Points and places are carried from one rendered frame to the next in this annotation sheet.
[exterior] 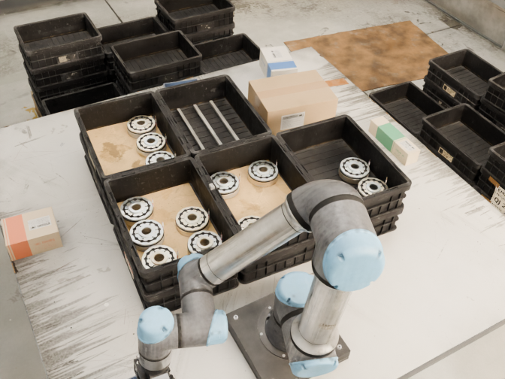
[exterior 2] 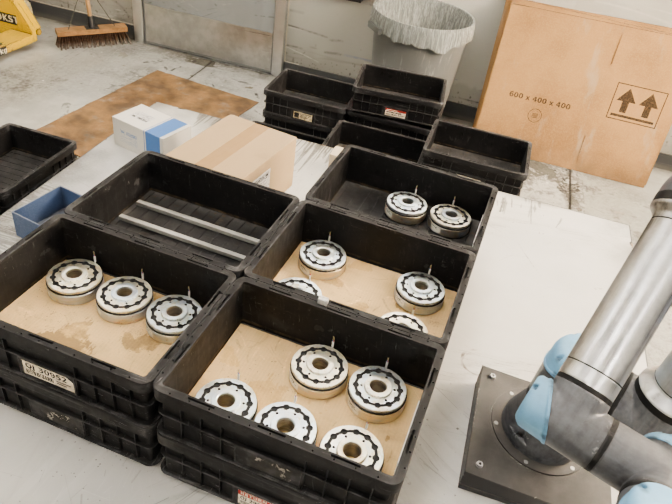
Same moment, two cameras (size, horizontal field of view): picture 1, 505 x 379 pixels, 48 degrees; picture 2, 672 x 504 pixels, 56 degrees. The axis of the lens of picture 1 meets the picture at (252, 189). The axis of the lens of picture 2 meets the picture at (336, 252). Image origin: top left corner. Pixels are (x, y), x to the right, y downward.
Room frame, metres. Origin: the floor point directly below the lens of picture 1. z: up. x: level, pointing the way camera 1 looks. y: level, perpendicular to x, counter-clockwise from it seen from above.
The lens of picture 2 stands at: (0.67, 0.75, 1.70)
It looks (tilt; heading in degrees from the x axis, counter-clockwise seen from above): 37 degrees down; 313
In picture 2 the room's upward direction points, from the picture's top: 9 degrees clockwise
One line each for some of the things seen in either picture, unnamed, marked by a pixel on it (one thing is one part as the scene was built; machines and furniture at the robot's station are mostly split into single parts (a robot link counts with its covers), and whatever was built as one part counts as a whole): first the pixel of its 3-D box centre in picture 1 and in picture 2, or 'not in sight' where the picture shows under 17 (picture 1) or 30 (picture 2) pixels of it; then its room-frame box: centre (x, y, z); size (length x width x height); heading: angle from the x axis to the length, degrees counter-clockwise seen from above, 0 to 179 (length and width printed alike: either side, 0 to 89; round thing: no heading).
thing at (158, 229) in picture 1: (146, 232); (285, 427); (1.12, 0.31, 0.86); 0.10 x 0.10 x 0.01
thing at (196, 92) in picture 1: (211, 124); (188, 228); (1.65, 0.16, 0.87); 0.40 x 0.30 x 0.11; 28
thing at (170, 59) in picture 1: (158, 86); not in sight; (2.59, 0.54, 0.37); 0.40 x 0.30 x 0.45; 121
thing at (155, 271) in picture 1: (169, 211); (307, 370); (1.15, 0.24, 0.92); 0.40 x 0.30 x 0.02; 28
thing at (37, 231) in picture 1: (31, 233); not in sight; (1.19, 0.71, 0.74); 0.16 x 0.12 x 0.07; 116
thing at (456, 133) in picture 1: (461, 159); (369, 180); (2.19, -1.04, 0.31); 0.40 x 0.30 x 0.34; 31
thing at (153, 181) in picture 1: (170, 223); (304, 390); (1.15, 0.24, 0.87); 0.40 x 0.30 x 0.11; 28
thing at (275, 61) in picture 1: (277, 66); (152, 134); (2.26, -0.08, 0.75); 0.20 x 0.12 x 0.09; 17
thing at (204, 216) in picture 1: (192, 218); (319, 366); (1.19, 0.18, 0.86); 0.10 x 0.10 x 0.01
